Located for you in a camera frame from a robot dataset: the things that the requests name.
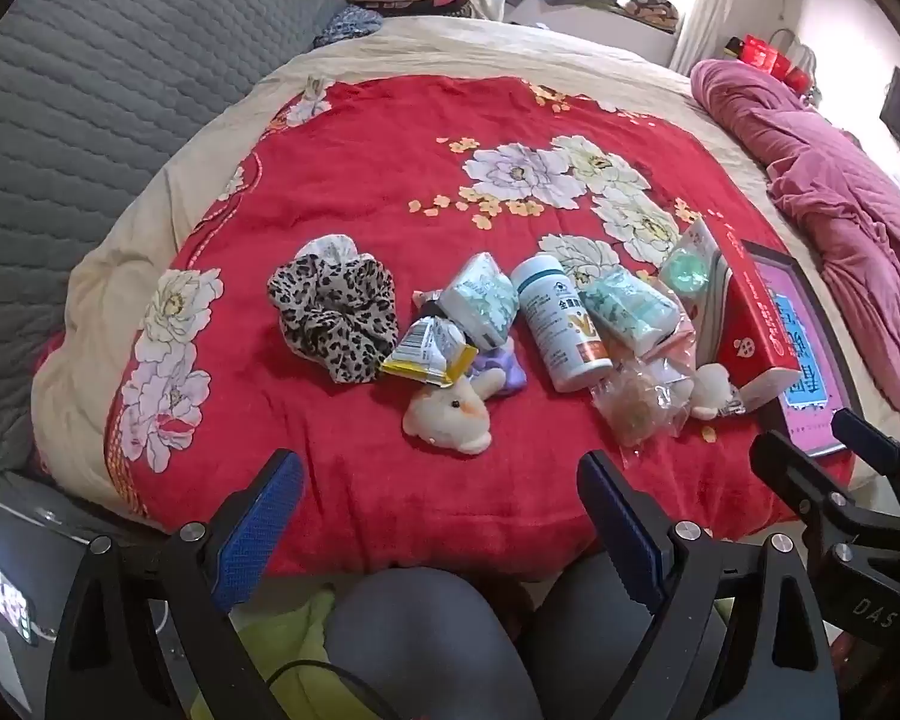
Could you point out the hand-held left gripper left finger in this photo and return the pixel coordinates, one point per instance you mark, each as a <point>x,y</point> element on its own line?
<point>262,525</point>

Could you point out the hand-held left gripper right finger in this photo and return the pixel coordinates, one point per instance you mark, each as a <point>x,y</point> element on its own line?
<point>622,532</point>

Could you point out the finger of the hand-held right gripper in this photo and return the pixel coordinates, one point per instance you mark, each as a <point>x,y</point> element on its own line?
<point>791,469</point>
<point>870,439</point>

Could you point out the black framed pink tray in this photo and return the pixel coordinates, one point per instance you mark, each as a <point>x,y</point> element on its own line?
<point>802,382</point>

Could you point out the plush toy with pink dress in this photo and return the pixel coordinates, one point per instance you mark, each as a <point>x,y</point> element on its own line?
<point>709,390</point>

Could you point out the brown scrunchie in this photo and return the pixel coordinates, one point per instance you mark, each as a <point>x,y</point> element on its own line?
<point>637,399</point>

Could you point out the pink face mask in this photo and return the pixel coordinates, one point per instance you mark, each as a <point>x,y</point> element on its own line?
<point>675,351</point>

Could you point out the leopard print scrunchie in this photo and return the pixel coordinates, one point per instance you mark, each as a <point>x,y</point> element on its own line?
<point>345,337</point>

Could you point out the plush toy with purple dress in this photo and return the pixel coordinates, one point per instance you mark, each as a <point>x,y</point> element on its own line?
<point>450,412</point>

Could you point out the teal printed tissue pack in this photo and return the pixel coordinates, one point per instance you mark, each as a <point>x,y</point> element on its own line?
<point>480,296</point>
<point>630,307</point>

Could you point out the white patterned scrunchie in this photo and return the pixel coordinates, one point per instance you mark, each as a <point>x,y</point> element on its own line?
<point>334,247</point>

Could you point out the person's right leg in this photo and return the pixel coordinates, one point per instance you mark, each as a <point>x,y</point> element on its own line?
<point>577,600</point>

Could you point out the person's leg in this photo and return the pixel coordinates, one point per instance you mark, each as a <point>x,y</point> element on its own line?
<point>427,645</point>
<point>577,600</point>

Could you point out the yellow-green cloth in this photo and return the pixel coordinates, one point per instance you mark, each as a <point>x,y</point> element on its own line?
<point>285,637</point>

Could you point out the red and white box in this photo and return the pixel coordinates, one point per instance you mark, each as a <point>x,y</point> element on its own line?
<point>757,315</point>

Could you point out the person's left leg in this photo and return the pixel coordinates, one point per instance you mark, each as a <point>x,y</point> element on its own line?
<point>427,645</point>

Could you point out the white vitamin bottle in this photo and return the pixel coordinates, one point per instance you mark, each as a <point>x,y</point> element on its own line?
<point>562,330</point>

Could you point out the green round item in packet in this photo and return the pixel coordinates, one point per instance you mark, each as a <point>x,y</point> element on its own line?
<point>686,274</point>

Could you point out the yellow snack packet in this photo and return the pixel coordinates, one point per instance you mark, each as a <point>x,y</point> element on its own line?
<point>420,349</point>

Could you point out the pink quilt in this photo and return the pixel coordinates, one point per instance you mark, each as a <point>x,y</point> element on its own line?
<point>832,187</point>

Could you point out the small red container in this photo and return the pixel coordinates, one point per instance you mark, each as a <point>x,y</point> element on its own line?
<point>795,80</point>

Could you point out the red floral blanket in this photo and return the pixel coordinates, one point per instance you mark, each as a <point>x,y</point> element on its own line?
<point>345,165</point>

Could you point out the large red container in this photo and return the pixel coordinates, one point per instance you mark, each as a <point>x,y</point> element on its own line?
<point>757,56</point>

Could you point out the grey quilted headboard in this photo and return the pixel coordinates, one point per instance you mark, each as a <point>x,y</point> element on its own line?
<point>82,90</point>

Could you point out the brown patterned cloth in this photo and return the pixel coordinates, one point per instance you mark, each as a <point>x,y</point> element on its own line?
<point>652,11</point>

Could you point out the blue patterned cloth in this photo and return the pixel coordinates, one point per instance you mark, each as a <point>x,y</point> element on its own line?
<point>352,24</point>

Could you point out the beige bed sheet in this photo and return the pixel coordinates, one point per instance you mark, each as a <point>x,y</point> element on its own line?
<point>435,45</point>

